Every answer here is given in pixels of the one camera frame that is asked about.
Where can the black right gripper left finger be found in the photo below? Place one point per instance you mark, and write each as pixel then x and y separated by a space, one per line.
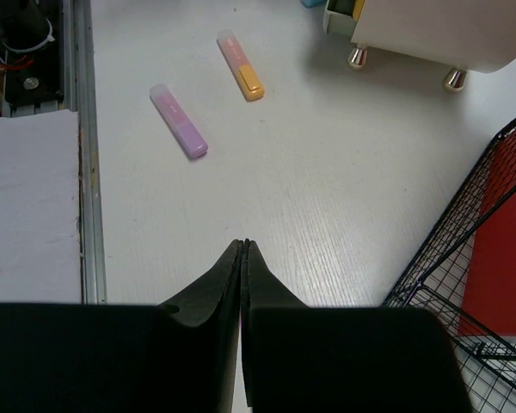
pixel 178 356

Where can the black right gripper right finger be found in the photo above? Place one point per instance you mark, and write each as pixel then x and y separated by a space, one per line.
pixel 298 358

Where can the red file folder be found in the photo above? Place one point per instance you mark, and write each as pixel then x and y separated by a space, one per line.
pixel 490 289

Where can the purple tube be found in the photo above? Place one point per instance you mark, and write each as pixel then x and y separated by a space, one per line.
pixel 183 129

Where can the orange capped pink tube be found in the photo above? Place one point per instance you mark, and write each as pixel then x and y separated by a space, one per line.
pixel 240 67

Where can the pale green bottom tray drawer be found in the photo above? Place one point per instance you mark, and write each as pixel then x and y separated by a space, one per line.
pixel 338 17

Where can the blue tube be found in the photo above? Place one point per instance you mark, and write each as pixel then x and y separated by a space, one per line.
pixel 311 3

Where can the yellow bottom drawer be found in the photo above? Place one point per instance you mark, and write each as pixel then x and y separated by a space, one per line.
pixel 357 9

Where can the cream semicircular drawer box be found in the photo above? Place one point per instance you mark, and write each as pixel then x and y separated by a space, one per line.
pixel 467 35

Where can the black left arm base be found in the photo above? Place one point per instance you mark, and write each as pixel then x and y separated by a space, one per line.
pixel 30 52

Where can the black wire mesh organizer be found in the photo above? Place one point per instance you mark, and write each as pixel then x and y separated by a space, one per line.
pixel 465 273

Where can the aluminium front rail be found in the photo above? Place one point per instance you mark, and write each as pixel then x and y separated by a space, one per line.
pixel 79 88

